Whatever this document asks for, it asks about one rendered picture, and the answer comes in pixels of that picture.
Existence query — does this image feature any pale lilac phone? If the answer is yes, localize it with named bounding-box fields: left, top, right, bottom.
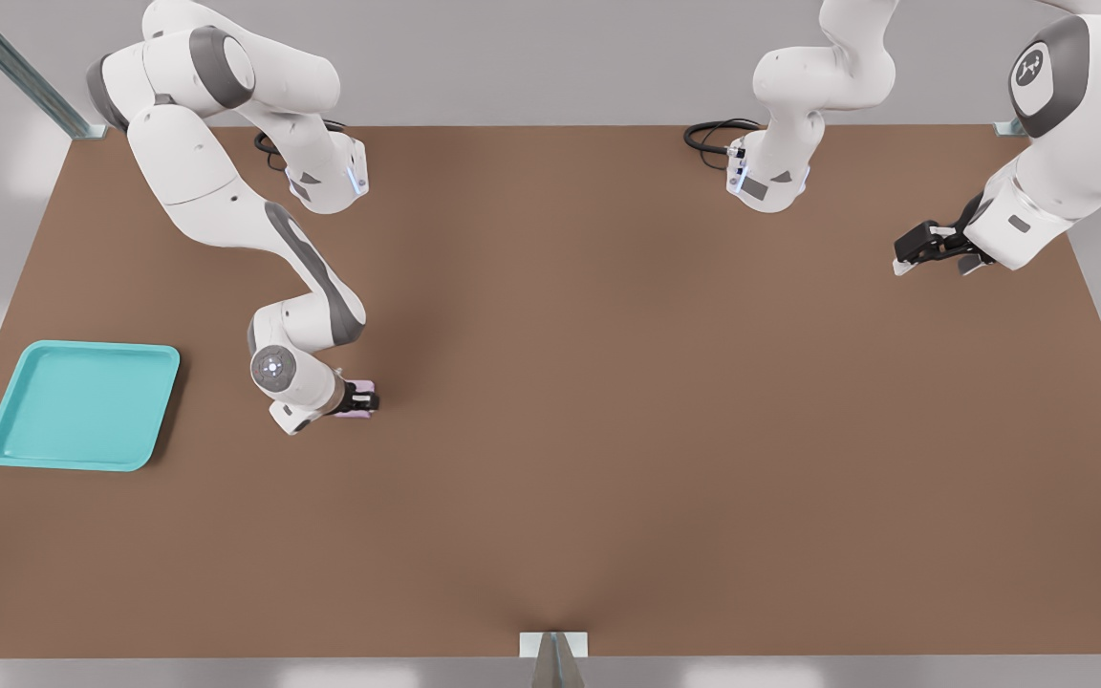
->
left=335, top=380, right=378, bottom=421

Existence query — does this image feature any pale blue-green tray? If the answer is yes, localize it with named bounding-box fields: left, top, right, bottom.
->
left=0, top=340, right=182, bottom=473

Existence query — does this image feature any black cable loop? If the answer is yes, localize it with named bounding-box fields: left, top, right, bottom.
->
left=253, top=119, right=349, bottom=174
left=683, top=118, right=766, bottom=172

